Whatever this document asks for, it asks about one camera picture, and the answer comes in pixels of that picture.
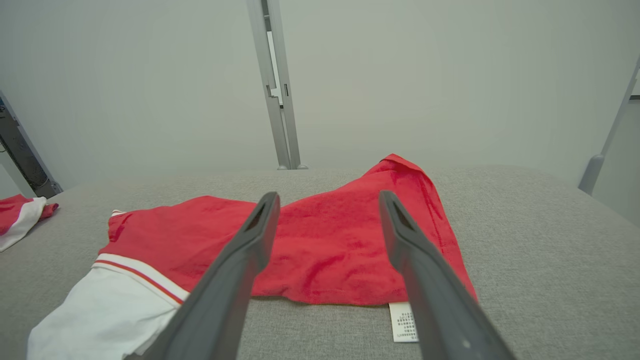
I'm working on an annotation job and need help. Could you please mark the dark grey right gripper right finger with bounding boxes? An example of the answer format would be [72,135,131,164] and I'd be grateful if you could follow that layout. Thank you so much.
[378,190,518,360]

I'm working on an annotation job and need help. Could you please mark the grey slanted frame leg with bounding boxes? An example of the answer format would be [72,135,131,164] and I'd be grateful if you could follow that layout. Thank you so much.
[578,55,640,196]

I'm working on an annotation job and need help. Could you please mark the grey metal partition post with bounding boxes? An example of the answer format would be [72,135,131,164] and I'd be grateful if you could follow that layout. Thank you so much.
[245,0,308,171]

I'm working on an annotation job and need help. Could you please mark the red white shorts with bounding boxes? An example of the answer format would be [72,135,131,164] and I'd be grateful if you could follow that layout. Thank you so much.
[0,194,60,252]

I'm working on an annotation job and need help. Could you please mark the dark metal rack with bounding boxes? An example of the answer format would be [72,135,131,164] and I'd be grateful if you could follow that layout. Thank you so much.
[0,90,64,199]

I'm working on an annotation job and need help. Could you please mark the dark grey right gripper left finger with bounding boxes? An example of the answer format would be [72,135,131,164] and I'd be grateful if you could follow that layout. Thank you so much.
[122,191,282,360]

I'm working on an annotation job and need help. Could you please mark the red basketball jersey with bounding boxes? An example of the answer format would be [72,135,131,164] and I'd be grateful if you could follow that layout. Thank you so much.
[26,153,478,360]

